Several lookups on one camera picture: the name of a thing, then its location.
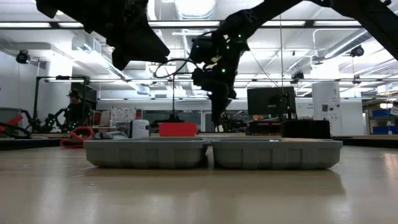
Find red storage crate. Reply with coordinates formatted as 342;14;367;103
90;110;102;125

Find black box on table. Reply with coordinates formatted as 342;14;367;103
281;120;331;140

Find red hand tool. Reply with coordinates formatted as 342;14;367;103
0;114;24;133

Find red plastic bin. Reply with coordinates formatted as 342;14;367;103
158;122;199;138

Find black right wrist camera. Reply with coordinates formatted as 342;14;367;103
189;35;217;64

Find white canister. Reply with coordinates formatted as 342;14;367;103
129;119;150;139

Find grey plastic tool case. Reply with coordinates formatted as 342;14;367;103
83;130;343;170

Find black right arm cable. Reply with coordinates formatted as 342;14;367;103
154;57;203;79

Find black ceiling camera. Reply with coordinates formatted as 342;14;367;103
349;45;365;58
290;70;305;85
15;49;32;65

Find blue storage bins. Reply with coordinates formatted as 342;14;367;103
371;108;398;135

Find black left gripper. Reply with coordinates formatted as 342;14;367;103
35;0;171;71

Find black aluminium table frame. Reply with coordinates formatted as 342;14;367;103
0;135;398;151

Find black computer monitor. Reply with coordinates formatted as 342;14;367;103
247;86;297;121

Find black rig frame with light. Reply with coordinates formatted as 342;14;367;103
33;75;91;127

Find person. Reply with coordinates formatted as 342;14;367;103
63;89;93;130

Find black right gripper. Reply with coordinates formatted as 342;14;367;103
191;30;250;126

